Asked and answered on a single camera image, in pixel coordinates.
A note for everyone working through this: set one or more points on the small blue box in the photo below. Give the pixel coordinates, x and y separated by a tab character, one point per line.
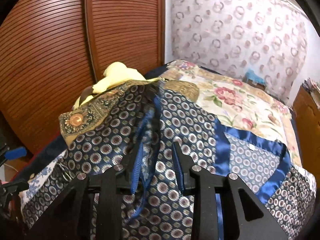
254	80

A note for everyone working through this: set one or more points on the brown wooden cabinet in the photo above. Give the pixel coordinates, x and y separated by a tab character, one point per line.
307	123

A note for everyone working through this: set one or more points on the navy patterned satin garment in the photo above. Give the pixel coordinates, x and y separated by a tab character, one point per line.
277	198

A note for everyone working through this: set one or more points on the floral cream bedspread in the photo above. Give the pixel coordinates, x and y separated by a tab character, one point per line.
238	104

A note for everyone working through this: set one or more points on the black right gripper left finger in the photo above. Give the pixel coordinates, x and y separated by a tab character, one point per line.
119	180

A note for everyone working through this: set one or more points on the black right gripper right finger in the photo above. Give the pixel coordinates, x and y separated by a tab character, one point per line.
216	198

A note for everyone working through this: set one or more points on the brown louvered wardrobe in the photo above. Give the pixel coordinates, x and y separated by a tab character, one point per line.
51	50

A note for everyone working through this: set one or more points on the clutter on cabinet top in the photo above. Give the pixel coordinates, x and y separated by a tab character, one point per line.
312	87

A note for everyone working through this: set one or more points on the blue white floral cloth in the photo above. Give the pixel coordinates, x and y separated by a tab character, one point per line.
37	182

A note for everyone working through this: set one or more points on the ring patterned lace curtain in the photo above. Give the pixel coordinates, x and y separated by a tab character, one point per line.
233	37

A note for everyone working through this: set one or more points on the yellow plush toy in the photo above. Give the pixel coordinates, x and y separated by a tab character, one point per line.
115	74

